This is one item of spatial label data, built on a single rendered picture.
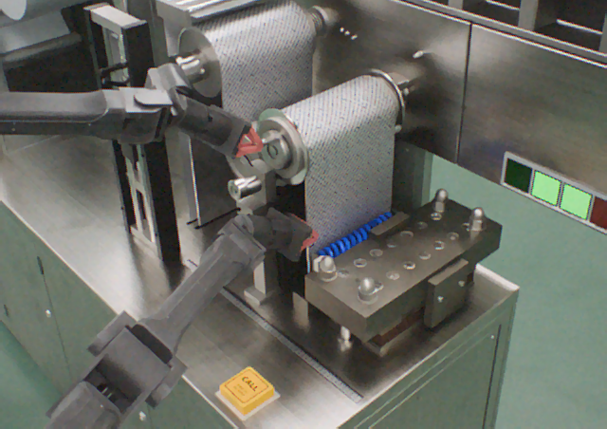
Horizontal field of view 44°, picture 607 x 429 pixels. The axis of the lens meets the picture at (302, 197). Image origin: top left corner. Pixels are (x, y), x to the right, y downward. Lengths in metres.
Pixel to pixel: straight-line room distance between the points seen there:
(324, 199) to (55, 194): 0.83
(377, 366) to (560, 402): 1.32
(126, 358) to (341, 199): 0.67
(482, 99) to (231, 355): 0.67
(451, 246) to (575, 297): 1.61
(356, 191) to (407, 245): 0.15
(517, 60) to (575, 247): 2.03
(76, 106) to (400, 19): 0.68
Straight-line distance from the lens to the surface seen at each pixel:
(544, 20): 1.38
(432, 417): 1.63
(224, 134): 1.27
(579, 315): 3.00
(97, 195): 1.97
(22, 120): 1.15
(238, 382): 1.38
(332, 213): 1.46
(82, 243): 1.81
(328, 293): 1.39
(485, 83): 1.44
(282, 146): 1.34
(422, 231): 1.54
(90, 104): 1.18
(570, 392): 2.72
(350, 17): 1.63
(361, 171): 1.47
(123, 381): 0.92
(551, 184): 1.42
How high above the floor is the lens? 1.93
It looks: 34 degrees down
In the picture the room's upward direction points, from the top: 2 degrees counter-clockwise
